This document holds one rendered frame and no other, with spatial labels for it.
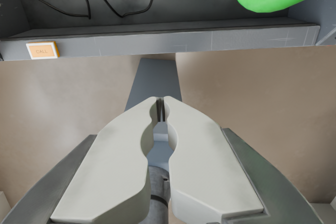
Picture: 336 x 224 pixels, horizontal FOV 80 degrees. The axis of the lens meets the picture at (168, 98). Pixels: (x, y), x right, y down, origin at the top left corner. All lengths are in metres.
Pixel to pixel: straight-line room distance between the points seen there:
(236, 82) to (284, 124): 0.61
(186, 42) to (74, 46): 0.22
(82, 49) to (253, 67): 1.30
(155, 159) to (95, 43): 0.39
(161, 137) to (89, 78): 0.96
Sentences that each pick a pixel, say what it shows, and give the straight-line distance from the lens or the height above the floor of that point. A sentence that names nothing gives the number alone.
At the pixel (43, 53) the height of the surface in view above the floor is 0.96.
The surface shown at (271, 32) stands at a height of 0.95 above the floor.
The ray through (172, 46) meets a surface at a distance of 0.41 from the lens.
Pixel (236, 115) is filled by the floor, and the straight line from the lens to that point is 1.72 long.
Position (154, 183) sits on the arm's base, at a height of 0.95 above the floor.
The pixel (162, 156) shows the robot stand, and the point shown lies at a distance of 0.67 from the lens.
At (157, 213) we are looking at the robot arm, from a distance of 0.60.
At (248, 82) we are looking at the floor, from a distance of 1.60.
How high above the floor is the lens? 1.34
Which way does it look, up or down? 61 degrees down
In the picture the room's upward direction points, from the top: 178 degrees clockwise
